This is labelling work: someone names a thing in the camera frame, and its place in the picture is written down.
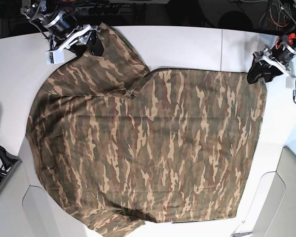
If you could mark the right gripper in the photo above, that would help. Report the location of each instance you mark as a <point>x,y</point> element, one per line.
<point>65,33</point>

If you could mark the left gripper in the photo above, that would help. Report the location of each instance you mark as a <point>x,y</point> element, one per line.
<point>272,62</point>

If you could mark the camouflage T-shirt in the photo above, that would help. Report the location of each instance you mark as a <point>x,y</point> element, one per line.
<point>117,145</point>

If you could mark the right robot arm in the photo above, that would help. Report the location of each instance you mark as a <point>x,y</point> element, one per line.
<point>44,7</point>

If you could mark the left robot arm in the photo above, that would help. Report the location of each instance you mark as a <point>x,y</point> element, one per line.
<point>288,8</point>

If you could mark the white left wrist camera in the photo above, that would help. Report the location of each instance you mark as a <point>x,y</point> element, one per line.
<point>291,82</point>

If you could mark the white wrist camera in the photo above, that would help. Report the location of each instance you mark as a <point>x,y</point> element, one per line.
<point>55,57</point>
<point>291,82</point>

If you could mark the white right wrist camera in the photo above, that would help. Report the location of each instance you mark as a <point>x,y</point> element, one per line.
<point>55,57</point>

